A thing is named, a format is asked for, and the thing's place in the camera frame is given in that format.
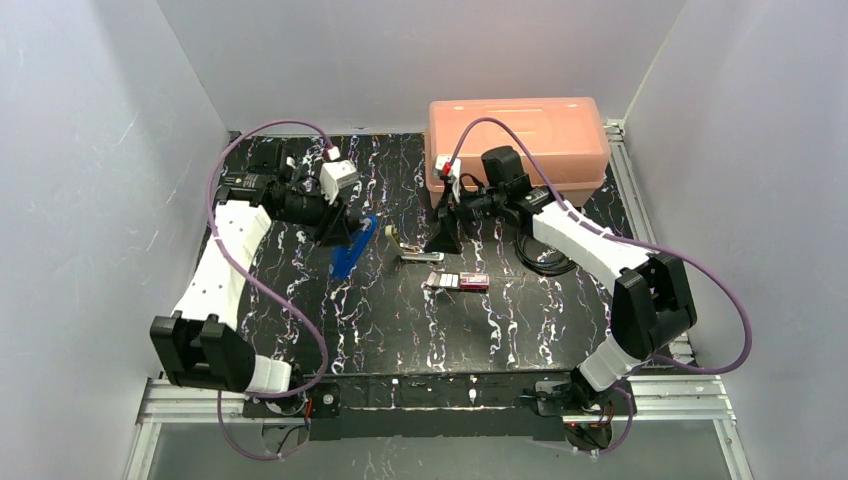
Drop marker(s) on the orange plastic toolbox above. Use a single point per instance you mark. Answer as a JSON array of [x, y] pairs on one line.
[[565, 136]]

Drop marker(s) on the beige stapler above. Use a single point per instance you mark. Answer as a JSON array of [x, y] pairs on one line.
[[408, 252]]

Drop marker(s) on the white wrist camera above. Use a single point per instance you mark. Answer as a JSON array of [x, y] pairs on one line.
[[337, 176], [448, 170]]

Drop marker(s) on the blue stapler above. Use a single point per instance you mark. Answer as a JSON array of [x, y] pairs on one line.
[[345, 258]]

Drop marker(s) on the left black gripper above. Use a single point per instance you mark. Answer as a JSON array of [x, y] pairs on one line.
[[329, 216]]

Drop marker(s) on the red staples box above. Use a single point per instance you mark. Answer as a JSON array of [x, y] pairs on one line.
[[458, 281]]

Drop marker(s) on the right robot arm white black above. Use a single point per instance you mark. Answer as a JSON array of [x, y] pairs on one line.
[[652, 303]]

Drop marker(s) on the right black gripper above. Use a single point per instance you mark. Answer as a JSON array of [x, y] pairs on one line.
[[454, 206]]

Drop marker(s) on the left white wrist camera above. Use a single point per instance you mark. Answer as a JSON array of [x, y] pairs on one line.
[[337, 176]]

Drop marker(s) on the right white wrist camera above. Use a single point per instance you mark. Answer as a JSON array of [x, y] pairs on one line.
[[448, 170]]

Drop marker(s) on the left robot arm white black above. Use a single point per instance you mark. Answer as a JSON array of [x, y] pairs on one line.
[[198, 344]]

